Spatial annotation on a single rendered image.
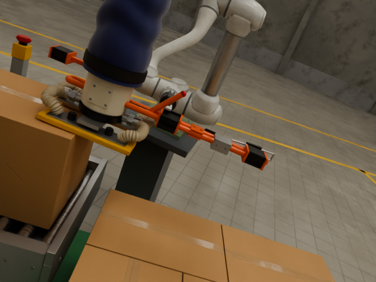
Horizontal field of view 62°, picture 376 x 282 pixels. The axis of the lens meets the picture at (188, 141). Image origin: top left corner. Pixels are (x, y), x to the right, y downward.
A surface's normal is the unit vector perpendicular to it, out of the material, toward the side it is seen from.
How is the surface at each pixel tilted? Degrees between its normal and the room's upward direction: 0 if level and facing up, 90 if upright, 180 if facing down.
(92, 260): 0
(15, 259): 90
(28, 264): 90
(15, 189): 90
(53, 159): 90
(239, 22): 107
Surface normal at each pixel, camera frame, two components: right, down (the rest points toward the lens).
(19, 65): -0.02, 0.39
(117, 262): 0.35, -0.86
